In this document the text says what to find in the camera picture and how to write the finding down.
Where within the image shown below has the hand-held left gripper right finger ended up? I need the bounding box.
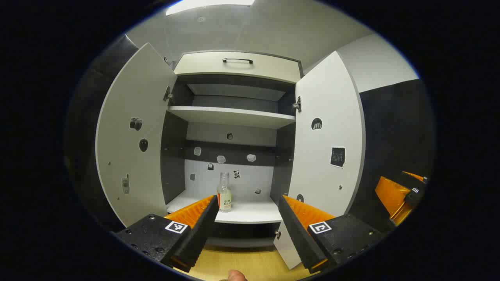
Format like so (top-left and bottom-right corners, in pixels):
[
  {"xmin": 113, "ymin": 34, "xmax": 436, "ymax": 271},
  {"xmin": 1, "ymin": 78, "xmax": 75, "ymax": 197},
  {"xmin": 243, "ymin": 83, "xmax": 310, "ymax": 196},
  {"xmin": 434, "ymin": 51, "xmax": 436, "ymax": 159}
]
[{"xmin": 278, "ymin": 194, "xmax": 393, "ymax": 274}]

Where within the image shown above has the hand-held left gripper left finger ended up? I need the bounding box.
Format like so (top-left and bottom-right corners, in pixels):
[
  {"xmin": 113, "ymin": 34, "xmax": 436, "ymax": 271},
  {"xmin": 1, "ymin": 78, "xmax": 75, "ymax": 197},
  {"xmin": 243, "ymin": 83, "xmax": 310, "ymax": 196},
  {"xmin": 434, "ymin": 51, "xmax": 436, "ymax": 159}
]
[{"xmin": 111, "ymin": 194, "xmax": 220, "ymax": 273}]

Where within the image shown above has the clear glass bottle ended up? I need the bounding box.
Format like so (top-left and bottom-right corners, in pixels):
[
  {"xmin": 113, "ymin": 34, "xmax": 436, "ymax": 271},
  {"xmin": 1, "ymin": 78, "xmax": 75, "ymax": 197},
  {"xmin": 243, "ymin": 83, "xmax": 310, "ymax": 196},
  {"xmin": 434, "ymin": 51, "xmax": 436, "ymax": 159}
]
[{"xmin": 217, "ymin": 172, "xmax": 232, "ymax": 213}]

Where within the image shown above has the white cabinet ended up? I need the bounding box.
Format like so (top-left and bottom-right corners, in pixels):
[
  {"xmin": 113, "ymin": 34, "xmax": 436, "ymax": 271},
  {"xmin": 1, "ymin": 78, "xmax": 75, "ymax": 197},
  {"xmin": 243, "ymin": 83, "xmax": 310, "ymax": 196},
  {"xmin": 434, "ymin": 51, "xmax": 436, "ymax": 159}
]
[{"xmin": 160, "ymin": 50, "xmax": 304, "ymax": 248}]

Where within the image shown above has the white cabinet door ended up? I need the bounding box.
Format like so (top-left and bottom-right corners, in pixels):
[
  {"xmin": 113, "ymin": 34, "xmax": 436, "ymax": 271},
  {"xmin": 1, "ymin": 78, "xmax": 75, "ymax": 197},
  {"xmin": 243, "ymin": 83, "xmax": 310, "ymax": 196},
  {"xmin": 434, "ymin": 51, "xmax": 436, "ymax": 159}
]
[
  {"xmin": 96, "ymin": 42, "xmax": 178, "ymax": 228},
  {"xmin": 273, "ymin": 51, "xmax": 366, "ymax": 270}
]

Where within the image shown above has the white cabinet shelf board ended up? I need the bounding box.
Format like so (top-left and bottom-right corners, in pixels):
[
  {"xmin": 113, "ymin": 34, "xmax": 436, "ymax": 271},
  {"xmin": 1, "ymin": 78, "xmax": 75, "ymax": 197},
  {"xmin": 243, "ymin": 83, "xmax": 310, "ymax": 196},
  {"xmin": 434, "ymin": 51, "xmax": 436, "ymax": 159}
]
[{"xmin": 167, "ymin": 106, "xmax": 296, "ymax": 130}]

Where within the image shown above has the ceiling light panel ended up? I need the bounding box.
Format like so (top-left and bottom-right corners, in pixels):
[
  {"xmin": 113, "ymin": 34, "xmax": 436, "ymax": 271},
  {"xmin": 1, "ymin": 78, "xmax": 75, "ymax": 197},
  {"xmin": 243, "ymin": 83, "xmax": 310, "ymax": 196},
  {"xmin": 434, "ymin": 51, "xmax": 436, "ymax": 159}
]
[{"xmin": 166, "ymin": 0, "xmax": 255, "ymax": 16}]

